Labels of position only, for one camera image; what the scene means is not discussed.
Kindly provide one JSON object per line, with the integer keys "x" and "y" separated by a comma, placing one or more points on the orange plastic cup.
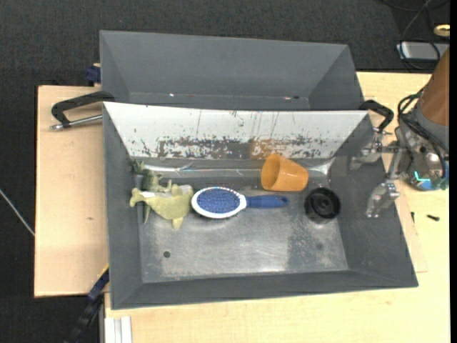
{"x": 285, "y": 177}

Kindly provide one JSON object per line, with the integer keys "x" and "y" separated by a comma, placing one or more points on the blue and white hairbrush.
{"x": 218, "y": 202}

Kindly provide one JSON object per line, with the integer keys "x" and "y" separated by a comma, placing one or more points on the black round cap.
{"x": 322, "y": 205}

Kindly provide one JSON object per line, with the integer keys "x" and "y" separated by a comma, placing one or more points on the yellow-green toy shark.
{"x": 169, "y": 206}

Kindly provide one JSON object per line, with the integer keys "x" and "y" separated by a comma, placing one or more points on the small black screw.
{"x": 433, "y": 218}

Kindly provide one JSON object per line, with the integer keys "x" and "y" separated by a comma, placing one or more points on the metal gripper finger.
{"x": 369, "y": 154}
{"x": 380, "y": 200}

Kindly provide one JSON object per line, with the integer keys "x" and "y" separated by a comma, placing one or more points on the green toy dinosaur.
{"x": 150, "y": 181}

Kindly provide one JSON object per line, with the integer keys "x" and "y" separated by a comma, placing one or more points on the grey metal bin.
{"x": 250, "y": 256}

